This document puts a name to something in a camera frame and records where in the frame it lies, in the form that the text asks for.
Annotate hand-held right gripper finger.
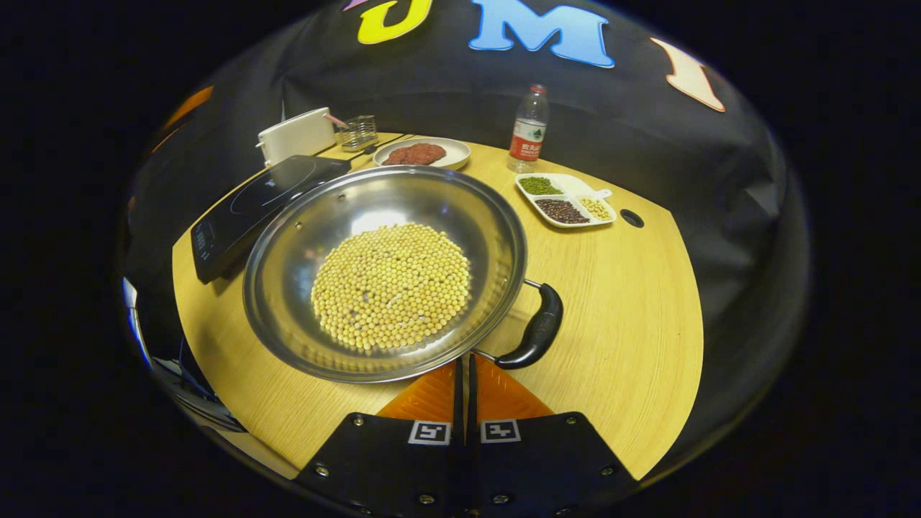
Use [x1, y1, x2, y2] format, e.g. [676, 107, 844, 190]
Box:
[294, 358, 466, 518]
[468, 353, 641, 518]

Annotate black induction cooktop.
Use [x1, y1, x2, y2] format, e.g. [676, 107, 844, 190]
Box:
[190, 155, 353, 285]

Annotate steel pot with black handle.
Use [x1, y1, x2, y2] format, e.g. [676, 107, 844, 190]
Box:
[242, 165, 564, 384]

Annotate yellow soybeans in pot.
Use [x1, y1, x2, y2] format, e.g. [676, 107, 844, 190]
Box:
[311, 222, 473, 353]

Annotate white toaster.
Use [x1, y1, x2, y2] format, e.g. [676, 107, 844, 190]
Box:
[256, 107, 337, 168]

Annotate dark red beans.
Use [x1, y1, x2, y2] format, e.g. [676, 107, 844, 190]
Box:
[535, 199, 589, 224]

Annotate brown cooked meat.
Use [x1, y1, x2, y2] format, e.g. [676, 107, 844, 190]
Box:
[381, 142, 448, 167]

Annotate white divided dish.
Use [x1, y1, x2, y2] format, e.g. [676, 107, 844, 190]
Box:
[514, 173, 618, 230]

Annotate round white plate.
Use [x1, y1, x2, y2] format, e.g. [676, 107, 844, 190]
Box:
[372, 137, 472, 171]

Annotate clear plastic water bottle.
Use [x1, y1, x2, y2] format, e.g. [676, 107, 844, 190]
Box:
[507, 84, 550, 173]

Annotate steel wire utensil holder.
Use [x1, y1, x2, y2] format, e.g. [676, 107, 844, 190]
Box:
[338, 115, 378, 152]

